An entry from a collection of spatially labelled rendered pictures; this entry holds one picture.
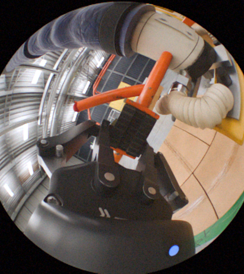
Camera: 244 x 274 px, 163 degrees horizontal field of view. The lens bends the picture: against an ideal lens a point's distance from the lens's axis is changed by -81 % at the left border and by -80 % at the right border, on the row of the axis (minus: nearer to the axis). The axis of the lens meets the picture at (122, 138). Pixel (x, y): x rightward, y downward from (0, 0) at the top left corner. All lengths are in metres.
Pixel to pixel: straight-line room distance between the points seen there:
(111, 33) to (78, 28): 0.09
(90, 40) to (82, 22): 0.06
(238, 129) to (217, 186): 0.42
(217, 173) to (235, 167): 0.13
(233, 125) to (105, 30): 0.24
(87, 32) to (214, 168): 0.68
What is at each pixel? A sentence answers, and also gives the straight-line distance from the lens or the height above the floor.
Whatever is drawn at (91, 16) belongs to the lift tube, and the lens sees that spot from 0.23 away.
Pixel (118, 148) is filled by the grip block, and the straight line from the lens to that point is 0.15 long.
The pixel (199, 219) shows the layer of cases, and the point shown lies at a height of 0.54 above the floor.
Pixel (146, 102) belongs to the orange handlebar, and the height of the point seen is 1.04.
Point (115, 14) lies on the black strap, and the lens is 0.20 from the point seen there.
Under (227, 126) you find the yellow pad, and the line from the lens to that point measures 0.16.
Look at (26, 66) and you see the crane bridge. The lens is 2.00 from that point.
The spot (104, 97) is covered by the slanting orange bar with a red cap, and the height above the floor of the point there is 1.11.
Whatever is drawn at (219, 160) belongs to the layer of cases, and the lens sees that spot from 0.57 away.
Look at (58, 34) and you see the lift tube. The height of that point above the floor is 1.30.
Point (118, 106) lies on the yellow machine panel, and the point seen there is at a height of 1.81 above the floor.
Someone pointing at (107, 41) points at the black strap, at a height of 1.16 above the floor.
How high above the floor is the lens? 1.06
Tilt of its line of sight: 5 degrees down
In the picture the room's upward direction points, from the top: 64 degrees counter-clockwise
